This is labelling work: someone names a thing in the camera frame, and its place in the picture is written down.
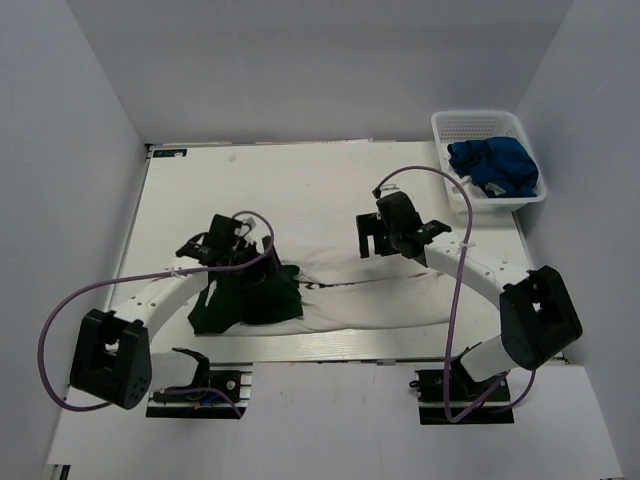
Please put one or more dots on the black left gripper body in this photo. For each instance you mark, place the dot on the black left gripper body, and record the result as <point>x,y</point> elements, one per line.
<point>241,251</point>

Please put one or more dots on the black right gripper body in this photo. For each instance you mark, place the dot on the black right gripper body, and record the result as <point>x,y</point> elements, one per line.
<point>388,237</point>

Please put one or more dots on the white green raglan t-shirt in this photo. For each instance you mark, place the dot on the white green raglan t-shirt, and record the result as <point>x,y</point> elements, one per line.
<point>318,289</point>

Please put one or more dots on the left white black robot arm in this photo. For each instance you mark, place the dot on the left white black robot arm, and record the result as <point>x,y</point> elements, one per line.
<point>113,361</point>

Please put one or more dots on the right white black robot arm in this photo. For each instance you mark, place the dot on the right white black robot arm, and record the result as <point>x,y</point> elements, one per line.
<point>537,316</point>

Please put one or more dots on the dark label sticker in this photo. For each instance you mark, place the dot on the dark label sticker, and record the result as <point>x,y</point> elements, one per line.
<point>169,153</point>

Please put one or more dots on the white plastic basket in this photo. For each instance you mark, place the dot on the white plastic basket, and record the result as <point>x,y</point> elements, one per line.
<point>457,126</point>

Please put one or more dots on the blue t-shirt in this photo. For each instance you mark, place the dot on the blue t-shirt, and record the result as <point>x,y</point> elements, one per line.
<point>499,166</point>

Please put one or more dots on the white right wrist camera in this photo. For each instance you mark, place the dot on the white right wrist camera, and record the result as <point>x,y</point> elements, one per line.
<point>384,189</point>

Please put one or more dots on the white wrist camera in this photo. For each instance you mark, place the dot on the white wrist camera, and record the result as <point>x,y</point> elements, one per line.
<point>384,189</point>
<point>246,227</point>

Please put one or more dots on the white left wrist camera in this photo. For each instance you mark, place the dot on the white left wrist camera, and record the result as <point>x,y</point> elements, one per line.
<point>246,227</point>

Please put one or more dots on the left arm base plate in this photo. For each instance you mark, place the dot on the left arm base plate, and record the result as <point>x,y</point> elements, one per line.
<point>225,394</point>

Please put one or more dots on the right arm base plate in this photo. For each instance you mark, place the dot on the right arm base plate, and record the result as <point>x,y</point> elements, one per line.
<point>429,388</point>

